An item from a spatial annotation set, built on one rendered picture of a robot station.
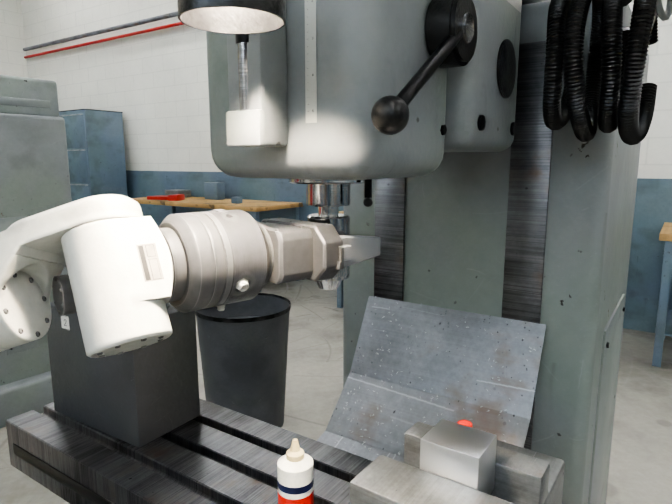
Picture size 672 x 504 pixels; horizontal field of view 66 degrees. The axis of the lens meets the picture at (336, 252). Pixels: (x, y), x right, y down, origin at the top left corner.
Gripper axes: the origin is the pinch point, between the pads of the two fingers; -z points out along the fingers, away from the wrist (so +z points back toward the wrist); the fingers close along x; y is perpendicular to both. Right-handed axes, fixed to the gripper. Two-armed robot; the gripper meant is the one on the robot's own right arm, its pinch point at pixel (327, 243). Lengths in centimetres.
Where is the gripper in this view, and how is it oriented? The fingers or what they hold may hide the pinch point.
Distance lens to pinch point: 57.7
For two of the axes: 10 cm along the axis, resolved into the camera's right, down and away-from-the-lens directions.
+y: 0.0, 9.9, 1.7
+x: -6.7, -1.3, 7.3
